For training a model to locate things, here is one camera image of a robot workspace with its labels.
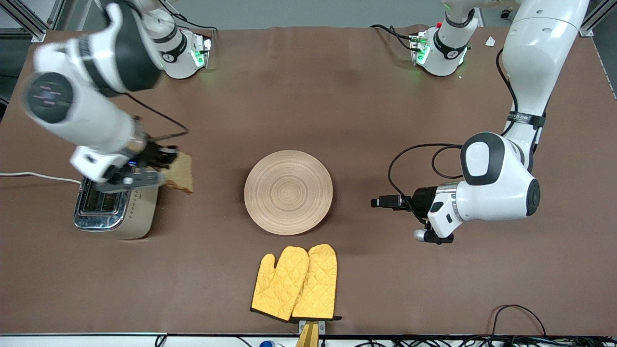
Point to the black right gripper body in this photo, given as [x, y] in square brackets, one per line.
[153, 155]

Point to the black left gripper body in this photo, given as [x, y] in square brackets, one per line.
[422, 199]

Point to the brown toast slice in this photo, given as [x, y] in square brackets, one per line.
[182, 173]

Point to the round wooden plate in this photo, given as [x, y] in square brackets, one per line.
[288, 193]

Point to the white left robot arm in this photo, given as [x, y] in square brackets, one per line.
[501, 188]

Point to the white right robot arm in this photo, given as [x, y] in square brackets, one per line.
[87, 106]

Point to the beige chrome toaster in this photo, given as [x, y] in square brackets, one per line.
[111, 212]

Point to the yellow quilted oven mitt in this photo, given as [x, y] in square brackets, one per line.
[318, 284]
[279, 284]

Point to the brown table cover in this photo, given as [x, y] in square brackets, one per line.
[337, 96]

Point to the small white paper scrap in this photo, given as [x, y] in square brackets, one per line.
[490, 41]

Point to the office chair caster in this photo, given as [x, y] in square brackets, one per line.
[505, 13]

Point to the small metal bracket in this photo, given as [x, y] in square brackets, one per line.
[322, 326]

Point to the aluminium frame profile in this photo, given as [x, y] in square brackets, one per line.
[24, 19]
[592, 21]

